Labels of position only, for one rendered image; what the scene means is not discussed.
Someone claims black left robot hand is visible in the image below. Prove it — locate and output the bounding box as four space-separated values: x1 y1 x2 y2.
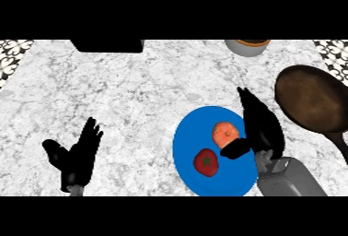
41 116 104 194

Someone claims orange squash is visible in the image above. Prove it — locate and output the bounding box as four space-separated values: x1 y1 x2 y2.
210 121 240 149

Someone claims dark brown frying pan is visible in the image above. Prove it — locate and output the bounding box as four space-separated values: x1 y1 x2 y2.
272 64 348 165

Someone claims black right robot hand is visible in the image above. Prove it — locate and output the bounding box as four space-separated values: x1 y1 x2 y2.
218 86 287 160

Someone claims grey pot with orange rim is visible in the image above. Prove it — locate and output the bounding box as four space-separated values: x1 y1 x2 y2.
224 40 271 58

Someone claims blue plate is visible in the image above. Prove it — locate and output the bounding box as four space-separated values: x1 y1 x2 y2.
171 105 260 197

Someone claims black appliance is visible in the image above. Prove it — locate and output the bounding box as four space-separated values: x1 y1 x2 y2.
69 40 147 54

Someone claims red tomato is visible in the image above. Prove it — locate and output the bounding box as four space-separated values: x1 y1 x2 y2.
193 147 219 178

